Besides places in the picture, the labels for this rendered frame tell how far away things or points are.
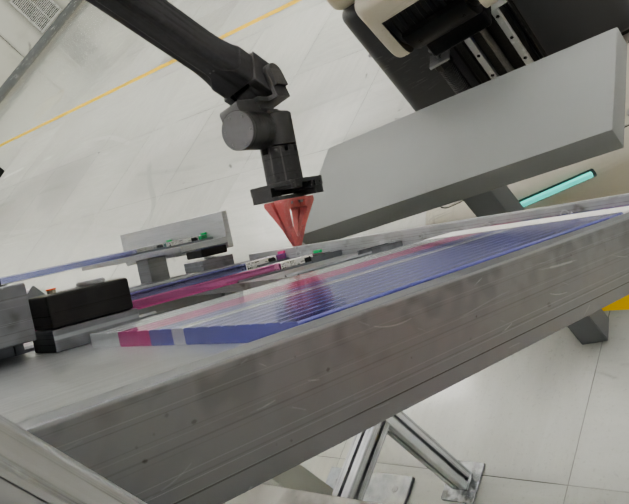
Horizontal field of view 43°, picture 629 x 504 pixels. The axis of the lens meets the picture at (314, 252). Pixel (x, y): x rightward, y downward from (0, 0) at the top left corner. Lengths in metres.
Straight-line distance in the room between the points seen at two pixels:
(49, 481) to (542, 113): 1.10
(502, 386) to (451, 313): 1.32
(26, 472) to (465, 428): 1.56
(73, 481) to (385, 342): 0.21
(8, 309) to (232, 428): 0.33
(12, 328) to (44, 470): 0.39
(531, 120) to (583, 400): 0.64
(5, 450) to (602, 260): 0.50
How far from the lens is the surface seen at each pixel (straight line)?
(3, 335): 0.66
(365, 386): 0.43
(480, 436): 1.77
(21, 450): 0.28
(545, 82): 1.35
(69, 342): 0.67
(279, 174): 1.19
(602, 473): 1.60
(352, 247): 1.10
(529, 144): 1.25
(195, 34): 1.16
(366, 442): 1.47
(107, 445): 0.34
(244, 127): 1.14
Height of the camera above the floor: 1.31
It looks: 31 degrees down
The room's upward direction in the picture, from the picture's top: 46 degrees counter-clockwise
